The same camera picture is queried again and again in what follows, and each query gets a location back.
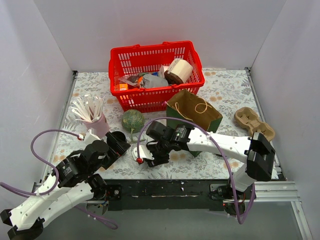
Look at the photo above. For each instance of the pink small roll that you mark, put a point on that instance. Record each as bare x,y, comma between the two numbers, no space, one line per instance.
162,70

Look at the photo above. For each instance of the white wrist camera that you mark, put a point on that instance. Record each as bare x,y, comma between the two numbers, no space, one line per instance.
141,154
89,137

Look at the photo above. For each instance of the pink cup of straws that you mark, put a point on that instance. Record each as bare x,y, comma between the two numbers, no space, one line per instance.
89,109

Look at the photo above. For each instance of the orange small box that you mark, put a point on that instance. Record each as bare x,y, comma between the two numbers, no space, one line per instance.
123,87

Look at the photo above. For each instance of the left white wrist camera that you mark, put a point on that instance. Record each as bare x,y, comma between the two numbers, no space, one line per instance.
89,137

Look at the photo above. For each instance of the brown cardboard cup carrier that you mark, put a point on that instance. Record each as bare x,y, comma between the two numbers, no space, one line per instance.
248,119

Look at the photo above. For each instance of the grey plastic pouch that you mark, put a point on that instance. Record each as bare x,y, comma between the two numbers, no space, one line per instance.
150,81

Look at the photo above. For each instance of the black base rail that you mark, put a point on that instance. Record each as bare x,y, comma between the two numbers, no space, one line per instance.
173,194

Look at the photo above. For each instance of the green paper bag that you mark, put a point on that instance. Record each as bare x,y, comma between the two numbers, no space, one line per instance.
188,106

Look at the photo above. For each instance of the beige and brown roll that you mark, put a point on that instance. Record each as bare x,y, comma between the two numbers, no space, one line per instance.
178,72

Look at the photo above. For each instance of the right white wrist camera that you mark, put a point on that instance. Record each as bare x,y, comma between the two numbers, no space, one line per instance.
141,154

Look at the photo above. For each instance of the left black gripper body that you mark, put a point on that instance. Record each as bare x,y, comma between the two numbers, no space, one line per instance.
113,146

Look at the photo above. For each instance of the floral table mat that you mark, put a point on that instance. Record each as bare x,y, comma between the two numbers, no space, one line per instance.
226,90

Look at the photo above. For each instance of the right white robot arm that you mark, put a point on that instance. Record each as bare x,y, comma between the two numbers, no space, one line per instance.
255,152

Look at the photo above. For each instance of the aluminium frame rail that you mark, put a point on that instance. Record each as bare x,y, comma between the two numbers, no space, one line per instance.
276,191

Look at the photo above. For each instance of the red plastic shopping basket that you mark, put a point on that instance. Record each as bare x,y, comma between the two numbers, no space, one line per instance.
132,62

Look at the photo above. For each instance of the green round melon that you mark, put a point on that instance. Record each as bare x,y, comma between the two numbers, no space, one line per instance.
132,121

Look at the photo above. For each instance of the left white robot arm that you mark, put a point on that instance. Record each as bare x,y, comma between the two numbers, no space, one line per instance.
73,181

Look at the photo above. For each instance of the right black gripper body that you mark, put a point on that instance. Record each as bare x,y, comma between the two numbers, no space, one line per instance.
155,150

